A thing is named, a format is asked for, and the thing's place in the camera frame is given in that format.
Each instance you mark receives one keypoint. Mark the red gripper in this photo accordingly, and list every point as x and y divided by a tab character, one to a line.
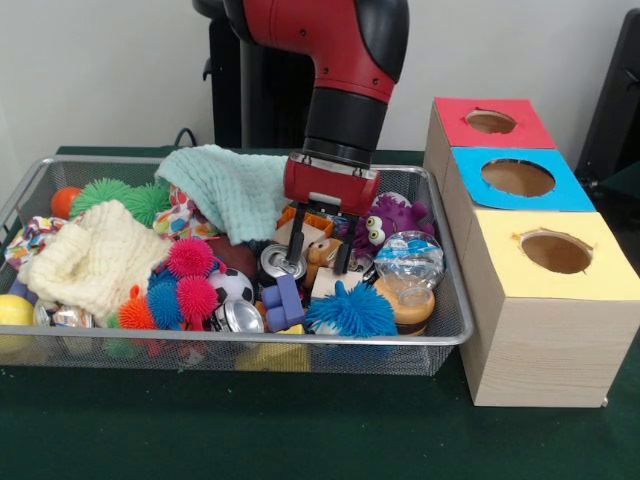
330	187

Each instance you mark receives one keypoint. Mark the small tan plush toy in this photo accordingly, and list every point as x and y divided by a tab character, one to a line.
321	250

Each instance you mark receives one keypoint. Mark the mint green waffle cloth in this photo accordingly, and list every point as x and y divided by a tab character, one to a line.
225	190

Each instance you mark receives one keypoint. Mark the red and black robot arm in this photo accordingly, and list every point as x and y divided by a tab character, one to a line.
340	50

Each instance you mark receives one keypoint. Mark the wooden box with three holes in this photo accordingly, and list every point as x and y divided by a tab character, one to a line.
550	350

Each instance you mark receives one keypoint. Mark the blue spiky rubber ball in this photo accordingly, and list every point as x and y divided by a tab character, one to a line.
352	312

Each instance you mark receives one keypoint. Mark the purple spiky monster toy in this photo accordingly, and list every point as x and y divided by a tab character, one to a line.
400	212

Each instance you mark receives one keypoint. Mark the crushed clear plastic bottle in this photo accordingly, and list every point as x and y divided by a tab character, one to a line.
407	257

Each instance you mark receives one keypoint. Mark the tan toy burger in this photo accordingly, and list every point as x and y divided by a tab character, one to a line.
415	315

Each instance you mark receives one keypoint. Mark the green spiky rubber ball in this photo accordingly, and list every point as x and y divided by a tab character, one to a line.
100	195
145	205

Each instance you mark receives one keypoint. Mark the cream waffle cloth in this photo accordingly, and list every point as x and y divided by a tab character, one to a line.
90	260

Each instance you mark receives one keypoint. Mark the orange smooth ball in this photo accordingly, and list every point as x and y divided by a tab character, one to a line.
65	202

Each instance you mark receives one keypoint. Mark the yellow smooth ball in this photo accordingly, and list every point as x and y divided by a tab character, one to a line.
15	310

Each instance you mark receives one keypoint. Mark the black chair back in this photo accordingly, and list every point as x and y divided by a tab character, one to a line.
620	100

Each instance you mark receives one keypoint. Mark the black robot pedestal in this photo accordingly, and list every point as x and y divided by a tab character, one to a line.
260	100

